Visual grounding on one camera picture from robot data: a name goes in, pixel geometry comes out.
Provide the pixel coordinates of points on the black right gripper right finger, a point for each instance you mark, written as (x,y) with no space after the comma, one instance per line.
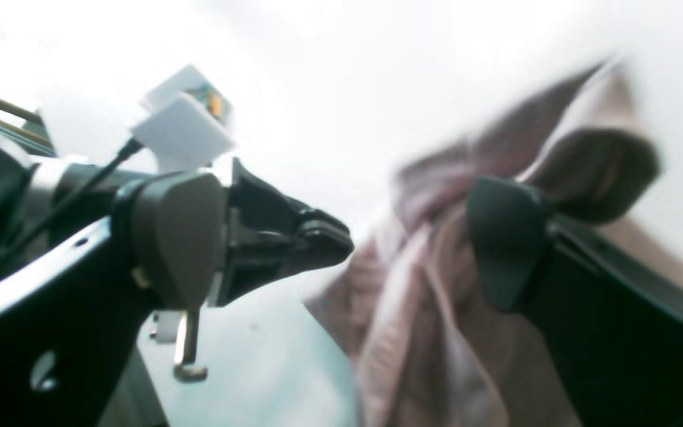
(613,327)

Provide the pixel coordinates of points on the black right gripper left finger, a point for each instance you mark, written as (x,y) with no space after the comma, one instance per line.
(69,320)

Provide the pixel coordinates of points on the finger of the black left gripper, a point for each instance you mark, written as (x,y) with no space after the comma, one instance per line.
(270,236)

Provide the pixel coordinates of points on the dusty pink T-shirt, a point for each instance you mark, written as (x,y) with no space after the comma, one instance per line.
(426,348)

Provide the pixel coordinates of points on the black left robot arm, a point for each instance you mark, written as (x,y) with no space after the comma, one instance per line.
(194,239)

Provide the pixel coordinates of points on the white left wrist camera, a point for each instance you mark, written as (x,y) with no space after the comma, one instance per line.
(186,126)

